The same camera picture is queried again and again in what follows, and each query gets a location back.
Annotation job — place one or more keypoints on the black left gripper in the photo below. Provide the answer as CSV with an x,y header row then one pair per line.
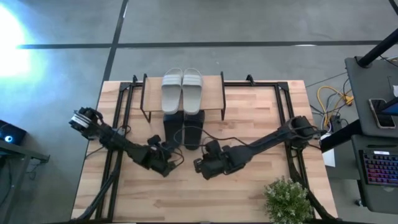
x,y
155,158

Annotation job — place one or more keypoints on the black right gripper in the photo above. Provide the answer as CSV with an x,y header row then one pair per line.
x,y
219,161

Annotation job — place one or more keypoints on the black foam slide sandal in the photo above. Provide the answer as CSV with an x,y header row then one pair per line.
x,y
173,129
193,130

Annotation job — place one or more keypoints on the white foam slide sandal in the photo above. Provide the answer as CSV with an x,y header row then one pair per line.
x,y
171,91
192,91

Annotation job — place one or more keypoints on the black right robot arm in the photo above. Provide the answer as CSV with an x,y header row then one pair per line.
x,y
267,140

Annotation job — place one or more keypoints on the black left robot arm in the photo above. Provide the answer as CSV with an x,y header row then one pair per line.
x,y
112,138

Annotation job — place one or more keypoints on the small green potted plant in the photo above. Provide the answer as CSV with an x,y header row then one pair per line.
x,y
287,200

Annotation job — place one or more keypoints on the white paper sheet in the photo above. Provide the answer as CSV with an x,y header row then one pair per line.
x,y
329,154

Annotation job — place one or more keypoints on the black desk bar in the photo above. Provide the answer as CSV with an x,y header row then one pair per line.
x,y
340,137

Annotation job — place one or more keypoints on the dark side table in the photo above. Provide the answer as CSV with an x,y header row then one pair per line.
x,y
18,155

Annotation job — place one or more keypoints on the black box with blue light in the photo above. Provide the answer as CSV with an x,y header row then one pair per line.
x,y
11,133

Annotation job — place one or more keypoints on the grey side desk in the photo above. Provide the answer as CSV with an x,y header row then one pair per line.
x,y
363,102

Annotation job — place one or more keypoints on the laptop with lit keyboard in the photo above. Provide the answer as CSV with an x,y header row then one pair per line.
x,y
379,169

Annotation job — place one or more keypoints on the black smartphone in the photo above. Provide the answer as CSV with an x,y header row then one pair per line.
x,y
382,113

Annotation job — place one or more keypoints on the black stand pole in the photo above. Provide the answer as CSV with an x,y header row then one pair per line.
x,y
377,49

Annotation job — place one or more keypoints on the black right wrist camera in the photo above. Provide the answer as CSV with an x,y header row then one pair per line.
x,y
213,147

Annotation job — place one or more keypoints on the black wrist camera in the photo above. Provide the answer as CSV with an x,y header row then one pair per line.
x,y
154,140
213,147

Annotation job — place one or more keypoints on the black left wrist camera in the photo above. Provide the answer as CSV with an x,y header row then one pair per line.
x,y
154,140

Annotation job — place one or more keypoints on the wooden shelf with black frame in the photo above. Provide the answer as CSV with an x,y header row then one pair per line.
x,y
214,93

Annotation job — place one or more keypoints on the black metal table frame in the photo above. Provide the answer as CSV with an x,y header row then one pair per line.
x,y
281,102

